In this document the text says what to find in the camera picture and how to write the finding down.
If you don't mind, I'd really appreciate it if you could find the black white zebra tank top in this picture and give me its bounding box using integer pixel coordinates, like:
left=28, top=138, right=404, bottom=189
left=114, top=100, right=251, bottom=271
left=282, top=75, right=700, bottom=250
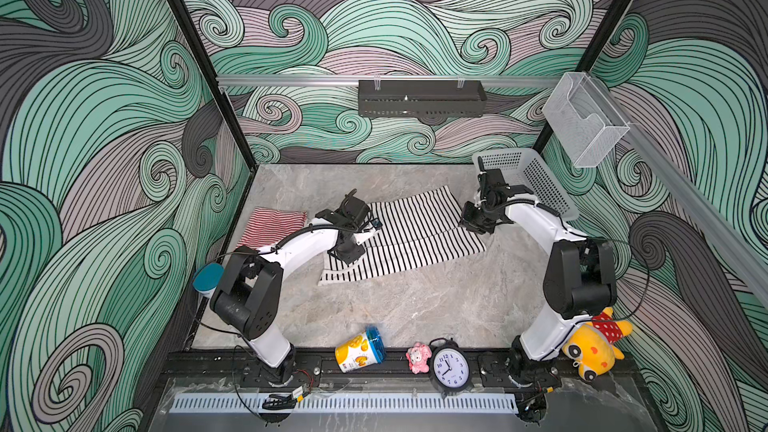
left=318, top=186, right=486, bottom=286

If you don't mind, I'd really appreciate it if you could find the black alarm clock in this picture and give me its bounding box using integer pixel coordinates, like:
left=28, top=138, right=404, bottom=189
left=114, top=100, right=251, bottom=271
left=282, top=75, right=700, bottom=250
left=428, top=337, right=471, bottom=398

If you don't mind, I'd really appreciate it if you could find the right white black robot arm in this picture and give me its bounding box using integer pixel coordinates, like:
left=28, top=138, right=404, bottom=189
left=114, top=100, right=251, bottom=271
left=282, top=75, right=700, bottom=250
left=460, top=157, right=617, bottom=378

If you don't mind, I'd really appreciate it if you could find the grey plastic laundry basket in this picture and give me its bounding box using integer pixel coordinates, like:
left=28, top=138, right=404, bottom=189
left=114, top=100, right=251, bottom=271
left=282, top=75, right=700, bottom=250
left=472, top=148, right=580, bottom=221

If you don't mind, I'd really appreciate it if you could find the yellow blue snack cup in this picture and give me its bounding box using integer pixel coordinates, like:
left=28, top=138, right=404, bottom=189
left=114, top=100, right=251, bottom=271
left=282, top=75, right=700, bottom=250
left=334, top=326, right=386, bottom=373

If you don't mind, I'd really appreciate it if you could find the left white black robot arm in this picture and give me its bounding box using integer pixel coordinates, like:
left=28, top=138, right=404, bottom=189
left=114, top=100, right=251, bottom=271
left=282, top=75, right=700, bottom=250
left=209, top=191, right=383, bottom=384

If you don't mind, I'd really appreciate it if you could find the aluminium right wall rail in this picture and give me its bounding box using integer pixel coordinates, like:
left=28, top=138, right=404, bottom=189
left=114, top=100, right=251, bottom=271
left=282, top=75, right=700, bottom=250
left=594, top=79, right=767, bottom=303

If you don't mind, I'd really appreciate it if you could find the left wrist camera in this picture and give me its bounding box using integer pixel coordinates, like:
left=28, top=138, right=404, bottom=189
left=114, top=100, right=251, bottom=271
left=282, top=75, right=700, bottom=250
left=355, top=217, right=383, bottom=245

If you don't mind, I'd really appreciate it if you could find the red white striped tank top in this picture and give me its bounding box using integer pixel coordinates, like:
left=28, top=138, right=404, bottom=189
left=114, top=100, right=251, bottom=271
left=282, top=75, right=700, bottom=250
left=237, top=207, right=307, bottom=249

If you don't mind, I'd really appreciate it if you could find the teal lidded white cup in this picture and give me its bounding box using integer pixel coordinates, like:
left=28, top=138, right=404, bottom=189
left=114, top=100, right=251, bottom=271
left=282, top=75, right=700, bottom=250
left=193, top=262, right=224, bottom=299

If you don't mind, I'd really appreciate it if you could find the clear plastic wall bin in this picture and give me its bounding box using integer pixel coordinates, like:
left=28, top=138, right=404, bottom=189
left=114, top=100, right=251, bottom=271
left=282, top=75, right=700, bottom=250
left=543, top=72, right=630, bottom=168

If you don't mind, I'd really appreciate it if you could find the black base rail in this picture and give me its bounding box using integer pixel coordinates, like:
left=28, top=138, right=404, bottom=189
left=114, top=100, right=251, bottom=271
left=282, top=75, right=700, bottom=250
left=159, top=347, right=637, bottom=390

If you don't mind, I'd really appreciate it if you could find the pink plush toy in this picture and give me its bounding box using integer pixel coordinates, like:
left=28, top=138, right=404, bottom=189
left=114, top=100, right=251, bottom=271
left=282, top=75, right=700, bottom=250
left=406, top=342, right=432, bottom=374

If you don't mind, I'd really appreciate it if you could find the white slotted cable duct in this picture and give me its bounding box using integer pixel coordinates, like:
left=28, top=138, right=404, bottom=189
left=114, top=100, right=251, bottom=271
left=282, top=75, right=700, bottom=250
left=170, top=393, right=518, bottom=415

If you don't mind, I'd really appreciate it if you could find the aluminium wall rail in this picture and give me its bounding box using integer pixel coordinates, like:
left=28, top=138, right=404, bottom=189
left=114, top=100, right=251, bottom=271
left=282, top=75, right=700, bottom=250
left=594, top=79, right=767, bottom=303
left=216, top=74, right=561, bottom=88

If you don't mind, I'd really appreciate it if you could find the black metal wall shelf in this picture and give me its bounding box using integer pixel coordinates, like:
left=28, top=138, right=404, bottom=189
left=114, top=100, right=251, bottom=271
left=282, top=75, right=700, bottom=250
left=357, top=79, right=488, bottom=125

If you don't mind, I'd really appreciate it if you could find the aluminium back wall rail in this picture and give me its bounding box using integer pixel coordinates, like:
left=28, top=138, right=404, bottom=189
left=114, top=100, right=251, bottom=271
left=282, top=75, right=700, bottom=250
left=216, top=74, right=561, bottom=88

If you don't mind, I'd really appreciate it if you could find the yellow plush toy red shirt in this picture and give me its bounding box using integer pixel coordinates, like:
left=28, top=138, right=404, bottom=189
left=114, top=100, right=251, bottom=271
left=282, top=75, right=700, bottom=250
left=561, top=307, right=633, bottom=382

